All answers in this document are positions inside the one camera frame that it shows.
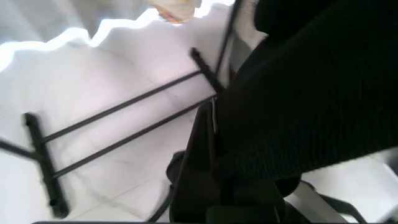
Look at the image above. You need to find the white curtain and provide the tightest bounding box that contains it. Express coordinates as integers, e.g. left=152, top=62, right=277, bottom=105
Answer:
left=0, top=0, right=153, bottom=44

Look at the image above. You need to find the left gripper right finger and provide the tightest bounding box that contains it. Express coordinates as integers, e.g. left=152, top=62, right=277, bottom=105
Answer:
left=228, top=179, right=289, bottom=222

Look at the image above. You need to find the cream printed garment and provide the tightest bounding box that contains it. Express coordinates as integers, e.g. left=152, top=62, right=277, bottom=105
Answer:
left=148, top=0, right=203, bottom=24

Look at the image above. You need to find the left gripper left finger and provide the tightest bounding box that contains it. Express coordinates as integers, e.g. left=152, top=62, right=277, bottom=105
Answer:
left=169, top=100, right=222, bottom=222

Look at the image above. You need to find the black garment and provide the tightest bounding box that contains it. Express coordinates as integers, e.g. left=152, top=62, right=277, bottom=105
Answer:
left=214, top=0, right=398, bottom=197

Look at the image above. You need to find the black clothes rack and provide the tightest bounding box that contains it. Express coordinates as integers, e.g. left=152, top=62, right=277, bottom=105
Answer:
left=0, top=0, right=243, bottom=218

